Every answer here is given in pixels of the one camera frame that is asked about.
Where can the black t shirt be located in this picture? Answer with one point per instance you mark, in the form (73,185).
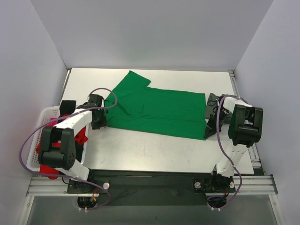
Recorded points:
(67,107)

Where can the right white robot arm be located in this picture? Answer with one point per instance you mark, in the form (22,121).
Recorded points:
(245,129)

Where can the folded dark grey t shirt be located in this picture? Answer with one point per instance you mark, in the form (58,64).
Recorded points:
(213,100)

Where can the pink t shirt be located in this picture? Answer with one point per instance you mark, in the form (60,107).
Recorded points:
(53,122)

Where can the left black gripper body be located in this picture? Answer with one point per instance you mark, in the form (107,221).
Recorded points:
(99,120)

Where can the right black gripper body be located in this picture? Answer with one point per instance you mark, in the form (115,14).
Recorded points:
(211,126)

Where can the green t shirt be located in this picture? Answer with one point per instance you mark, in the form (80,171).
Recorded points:
(138,107)

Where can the red t shirt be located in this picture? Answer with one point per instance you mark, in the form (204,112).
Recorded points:
(60,151)

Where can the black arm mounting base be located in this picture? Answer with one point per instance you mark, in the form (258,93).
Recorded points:
(137,188)

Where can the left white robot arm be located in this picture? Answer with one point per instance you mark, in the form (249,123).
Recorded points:
(83,115)

